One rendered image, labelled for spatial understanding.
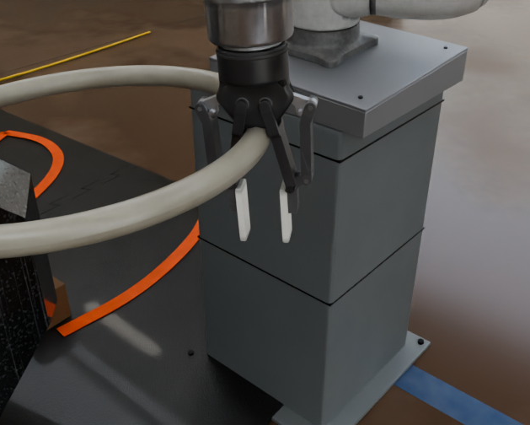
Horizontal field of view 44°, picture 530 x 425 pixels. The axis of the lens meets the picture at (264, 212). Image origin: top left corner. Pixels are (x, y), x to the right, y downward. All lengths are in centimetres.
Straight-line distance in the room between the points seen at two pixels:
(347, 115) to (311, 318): 50
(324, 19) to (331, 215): 38
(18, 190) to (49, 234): 88
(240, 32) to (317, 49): 70
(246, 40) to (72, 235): 25
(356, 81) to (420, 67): 15
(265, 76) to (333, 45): 68
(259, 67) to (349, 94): 55
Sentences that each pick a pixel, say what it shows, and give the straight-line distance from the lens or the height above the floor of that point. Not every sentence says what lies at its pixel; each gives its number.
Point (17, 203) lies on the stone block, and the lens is 144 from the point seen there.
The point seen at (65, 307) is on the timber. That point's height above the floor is 6.
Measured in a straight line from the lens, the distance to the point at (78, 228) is 59.
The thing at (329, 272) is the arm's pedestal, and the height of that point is 48.
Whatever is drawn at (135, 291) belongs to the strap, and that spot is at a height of 2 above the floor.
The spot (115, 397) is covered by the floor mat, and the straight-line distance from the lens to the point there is 178.
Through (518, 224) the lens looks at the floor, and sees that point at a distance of 257.
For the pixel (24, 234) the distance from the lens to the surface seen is 60.
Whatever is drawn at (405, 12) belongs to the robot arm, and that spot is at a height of 97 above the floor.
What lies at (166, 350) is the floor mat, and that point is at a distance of 188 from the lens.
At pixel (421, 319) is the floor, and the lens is 203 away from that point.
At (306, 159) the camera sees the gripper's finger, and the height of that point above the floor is 97.
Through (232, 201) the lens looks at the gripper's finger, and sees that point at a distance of 77.
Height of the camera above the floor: 130
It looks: 32 degrees down
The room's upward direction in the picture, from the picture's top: straight up
